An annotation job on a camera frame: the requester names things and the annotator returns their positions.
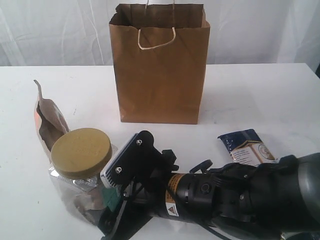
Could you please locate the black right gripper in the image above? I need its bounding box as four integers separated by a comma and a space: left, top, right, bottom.
97, 130, 250, 240

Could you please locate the clear jar with yellow lid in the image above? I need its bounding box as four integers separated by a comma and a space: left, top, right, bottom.
48, 128, 120, 225

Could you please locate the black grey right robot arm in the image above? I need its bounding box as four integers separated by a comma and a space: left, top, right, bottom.
97, 129, 320, 240

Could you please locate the large brown paper bag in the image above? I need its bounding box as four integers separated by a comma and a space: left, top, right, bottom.
109, 2, 211, 124

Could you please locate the open brown kraft pouch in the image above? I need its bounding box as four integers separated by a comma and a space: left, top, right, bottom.
33, 79, 70, 163

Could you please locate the long noodle package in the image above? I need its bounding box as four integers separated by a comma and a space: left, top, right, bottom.
217, 129, 278, 167

